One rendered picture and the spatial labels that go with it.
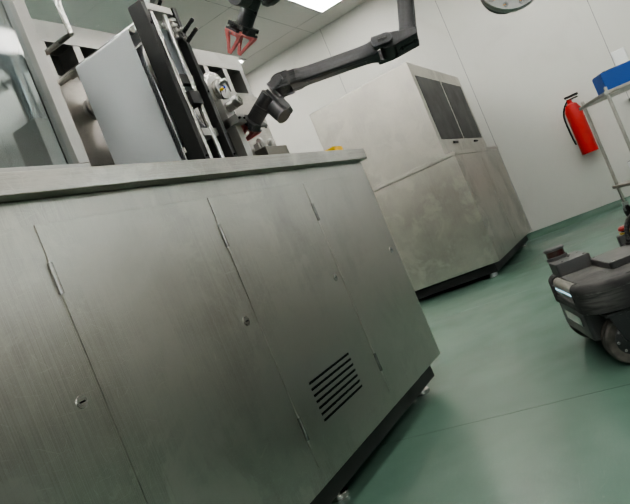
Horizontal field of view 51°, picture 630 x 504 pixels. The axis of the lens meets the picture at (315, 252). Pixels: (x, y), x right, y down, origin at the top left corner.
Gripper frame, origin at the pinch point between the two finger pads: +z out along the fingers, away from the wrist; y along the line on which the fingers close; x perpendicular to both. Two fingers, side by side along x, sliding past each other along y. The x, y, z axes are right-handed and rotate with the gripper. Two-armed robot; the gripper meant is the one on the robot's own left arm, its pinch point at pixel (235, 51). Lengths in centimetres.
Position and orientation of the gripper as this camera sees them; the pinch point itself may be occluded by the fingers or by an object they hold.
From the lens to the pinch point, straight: 230.9
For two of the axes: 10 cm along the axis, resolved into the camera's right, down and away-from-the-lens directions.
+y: 4.5, -1.7, 8.7
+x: -8.1, -4.9, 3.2
